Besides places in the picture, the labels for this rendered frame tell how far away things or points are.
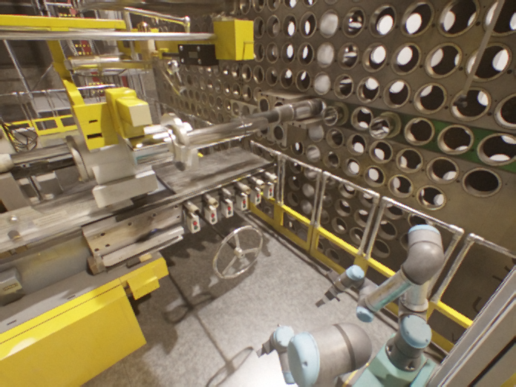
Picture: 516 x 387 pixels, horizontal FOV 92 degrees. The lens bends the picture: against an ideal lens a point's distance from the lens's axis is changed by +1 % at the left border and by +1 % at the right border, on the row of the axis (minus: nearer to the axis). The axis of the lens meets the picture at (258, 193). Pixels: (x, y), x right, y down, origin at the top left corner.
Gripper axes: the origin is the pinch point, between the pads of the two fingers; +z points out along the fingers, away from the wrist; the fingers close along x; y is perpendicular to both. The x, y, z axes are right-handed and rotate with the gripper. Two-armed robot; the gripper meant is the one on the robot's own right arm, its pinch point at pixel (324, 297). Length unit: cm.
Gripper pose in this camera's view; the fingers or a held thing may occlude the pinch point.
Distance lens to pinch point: 163.0
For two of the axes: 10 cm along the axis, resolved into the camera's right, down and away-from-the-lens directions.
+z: -3.7, 6.8, 6.3
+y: 6.3, 6.8, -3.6
